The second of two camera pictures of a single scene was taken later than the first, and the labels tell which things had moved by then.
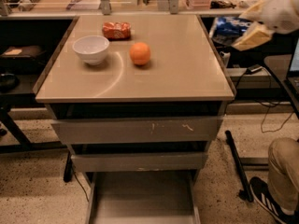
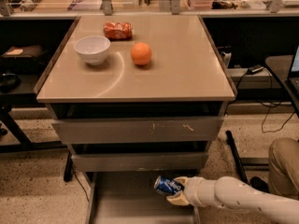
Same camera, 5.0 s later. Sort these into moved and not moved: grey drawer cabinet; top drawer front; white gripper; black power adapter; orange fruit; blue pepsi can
Moved: blue pepsi can; white gripper
Not moved: grey drawer cabinet; orange fruit; top drawer front; black power adapter
